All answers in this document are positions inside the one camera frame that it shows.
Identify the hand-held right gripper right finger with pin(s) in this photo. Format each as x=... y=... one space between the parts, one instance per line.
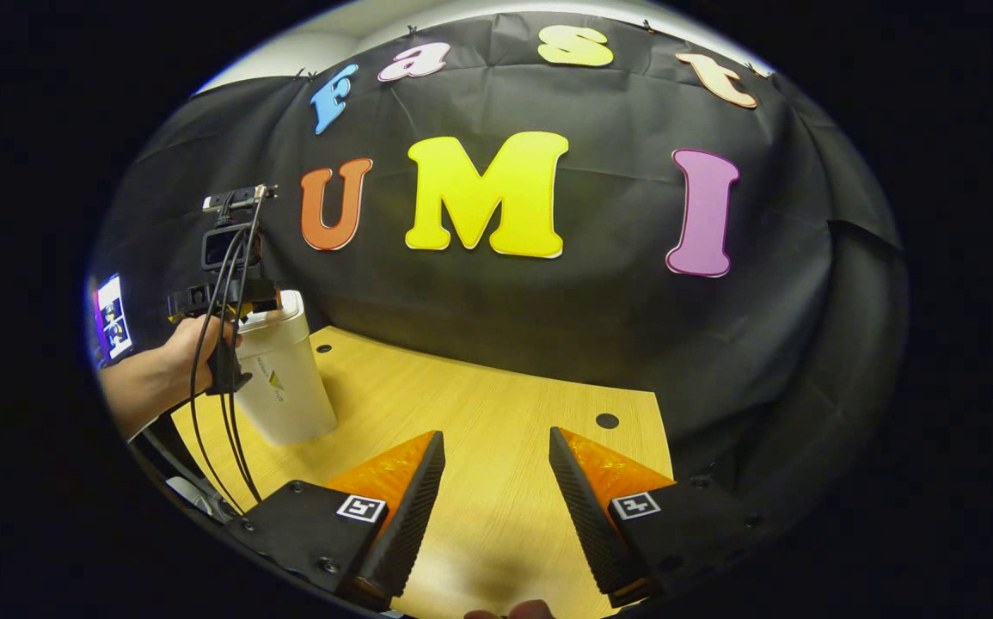
x=586 y=524

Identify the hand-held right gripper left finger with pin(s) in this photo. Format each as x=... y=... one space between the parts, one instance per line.
x=414 y=524

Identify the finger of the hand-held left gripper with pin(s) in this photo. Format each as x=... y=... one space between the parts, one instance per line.
x=195 y=299

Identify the white desktop garbage bin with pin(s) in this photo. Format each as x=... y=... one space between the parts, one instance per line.
x=290 y=387

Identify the wooden desktop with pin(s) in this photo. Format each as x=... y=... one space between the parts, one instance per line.
x=479 y=404

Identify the computer monitor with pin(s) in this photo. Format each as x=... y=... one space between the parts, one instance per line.
x=113 y=316

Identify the black backdrop cloth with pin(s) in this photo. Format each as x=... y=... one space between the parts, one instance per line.
x=616 y=301

